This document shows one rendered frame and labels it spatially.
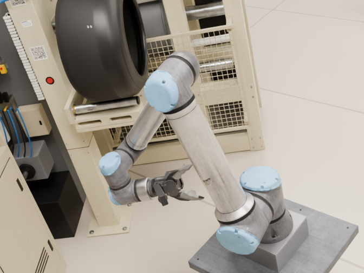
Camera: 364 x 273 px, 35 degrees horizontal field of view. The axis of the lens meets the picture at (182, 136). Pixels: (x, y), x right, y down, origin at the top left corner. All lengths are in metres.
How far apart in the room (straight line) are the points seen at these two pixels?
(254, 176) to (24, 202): 1.34
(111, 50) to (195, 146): 0.91
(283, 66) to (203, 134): 2.92
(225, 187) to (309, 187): 1.63
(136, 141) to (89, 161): 1.08
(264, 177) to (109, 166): 0.58
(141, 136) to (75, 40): 0.67
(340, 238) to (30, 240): 1.54
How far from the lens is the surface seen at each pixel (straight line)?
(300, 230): 2.34
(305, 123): 4.03
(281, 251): 2.26
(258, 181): 2.12
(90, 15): 2.65
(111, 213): 3.51
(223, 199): 1.96
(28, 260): 3.04
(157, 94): 1.75
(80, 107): 2.97
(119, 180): 2.23
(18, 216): 2.97
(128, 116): 2.95
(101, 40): 2.62
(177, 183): 2.20
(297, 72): 4.60
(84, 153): 3.24
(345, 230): 2.43
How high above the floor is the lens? 2.36
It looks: 35 degrees down
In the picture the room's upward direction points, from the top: 15 degrees counter-clockwise
